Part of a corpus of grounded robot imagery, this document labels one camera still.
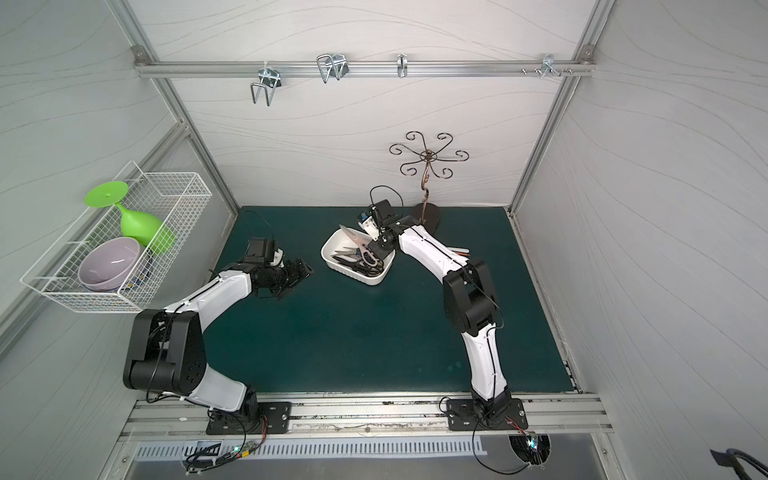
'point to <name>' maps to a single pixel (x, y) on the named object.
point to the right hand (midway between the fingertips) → (382, 240)
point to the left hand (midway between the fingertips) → (306, 277)
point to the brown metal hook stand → (428, 214)
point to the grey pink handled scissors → (362, 240)
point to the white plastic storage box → (335, 241)
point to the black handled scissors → (367, 269)
